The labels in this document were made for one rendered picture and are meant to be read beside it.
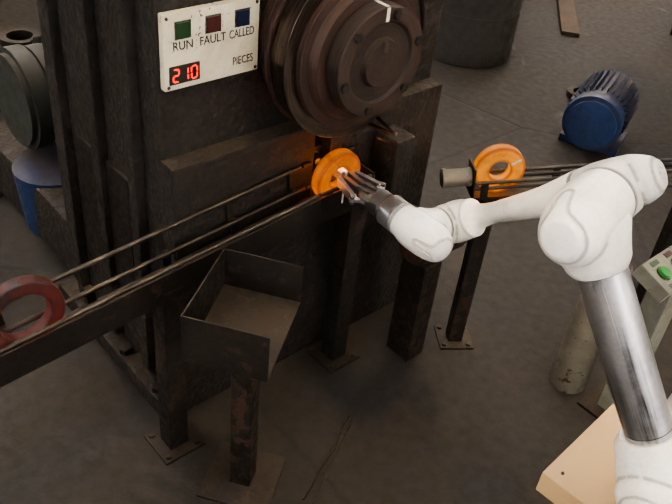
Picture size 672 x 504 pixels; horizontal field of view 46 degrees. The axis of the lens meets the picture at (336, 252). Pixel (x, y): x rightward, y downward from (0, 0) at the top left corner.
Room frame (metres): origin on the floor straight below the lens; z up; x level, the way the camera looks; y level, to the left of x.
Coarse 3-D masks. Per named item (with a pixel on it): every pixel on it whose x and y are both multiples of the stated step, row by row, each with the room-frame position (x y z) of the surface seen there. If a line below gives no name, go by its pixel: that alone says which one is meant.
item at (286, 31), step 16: (304, 0) 1.73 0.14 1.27; (320, 0) 1.76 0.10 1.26; (288, 16) 1.74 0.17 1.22; (304, 16) 1.73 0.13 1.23; (288, 32) 1.72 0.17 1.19; (272, 48) 1.74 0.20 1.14; (288, 48) 1.70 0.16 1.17; (272, 64) 1.73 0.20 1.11; (288, 64) 1.70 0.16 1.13; (272, 80) 1.74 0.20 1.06; (288, 80) 1.70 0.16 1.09; (288, 96) 1.70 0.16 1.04; (288, 112) 1.77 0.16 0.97; (304, 112) 1.74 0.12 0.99; (304, 128) 1.74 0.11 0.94; (320, 128) 1.78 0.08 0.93; (336, 128) 1.82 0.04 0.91; (352, 128) 1.86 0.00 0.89
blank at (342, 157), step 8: (336, 152) 1.87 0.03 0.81; (344, 152) 1.87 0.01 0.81; (352, 152) 1.90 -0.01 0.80; (328, 160) 1.84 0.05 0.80; (336, 160) 1.85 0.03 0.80; (344, 160) 1.87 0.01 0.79; (352, 160) 1.89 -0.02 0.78; (320, 168) 1.83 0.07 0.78; (328, 168) 1.83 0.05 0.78; (336, 168) 1.85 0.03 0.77; (352, 168) 1.89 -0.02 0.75; (312, 176) 1.83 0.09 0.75; (320, 176) 1.81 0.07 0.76; (328, 176) 1.83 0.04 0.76; (312, 184) 1.83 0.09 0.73; (320, 184) 1.81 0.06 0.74; (328, 184) 1.84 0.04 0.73; (336, 184) 1.88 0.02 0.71; (320, 192) 1.82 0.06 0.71
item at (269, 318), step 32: (224, 256) 1.50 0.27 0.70; (256, 256) 1.49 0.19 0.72; (224, 288) 1.49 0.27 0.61; (256, 288) 1.49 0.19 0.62; (288, 288) 1.47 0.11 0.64; (192, 320) 1.24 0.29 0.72; (224, 320) 1.38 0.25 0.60; (256, 320) 1.39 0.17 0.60; (288, 320) 1.40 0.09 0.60; (192, 352) 1.24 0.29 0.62; (224, 352) 1.23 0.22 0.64; (256, 352) 1.22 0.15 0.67; (256, 384) 1.37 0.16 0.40; (256, 416) 1.38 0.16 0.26; (224, 448) 1.47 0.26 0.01; (256, 448) 1.40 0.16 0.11; (224, 480) 1.36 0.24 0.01; (256, 480) 1.37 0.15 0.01
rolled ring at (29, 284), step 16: (0, 288) 1.22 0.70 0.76; (16, 288) 1.23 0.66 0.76; (32, 288) 1.25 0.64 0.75; (48, 288) 1.28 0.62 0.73; (0, 304) 1.20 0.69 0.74; (48, 304) 1.29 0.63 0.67; (64, 304) 1.30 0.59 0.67; (48, 320) 1.27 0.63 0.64; (0, 336) 1.19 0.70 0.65; (16, 336) 1.23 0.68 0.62
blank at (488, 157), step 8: (496, 144) 2.08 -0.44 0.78; (504, 144) 2.08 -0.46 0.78; (488, 152) 2.05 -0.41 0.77; (496, 152) 2.05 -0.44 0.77; (504, 152) 2.06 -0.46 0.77; (512, 152) 2.06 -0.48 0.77; (480, 160) 2.05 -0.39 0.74; (488, 160) 2.05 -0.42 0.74; (496, 160) 2.05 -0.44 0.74; (504, 160) 2.06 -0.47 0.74; (512, 160) 2.06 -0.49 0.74; (520, 160) 2.07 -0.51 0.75; (480, 168) 2.05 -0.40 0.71; (488, 168) 2.05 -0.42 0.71; (512, 168) 2.06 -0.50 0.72; (520, 168) 2.07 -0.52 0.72; (480, 176) 2.05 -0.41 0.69; (488, 176) 2.05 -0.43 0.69; (496, 176) 2.08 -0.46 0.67; (504, 176) 2.07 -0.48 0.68; (512, 176) 2.07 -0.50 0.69; (520, 176) 2.07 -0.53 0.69; (496, 184) 2.06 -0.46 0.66; (504, 184) 2.06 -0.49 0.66; (512, 184) 2.07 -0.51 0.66
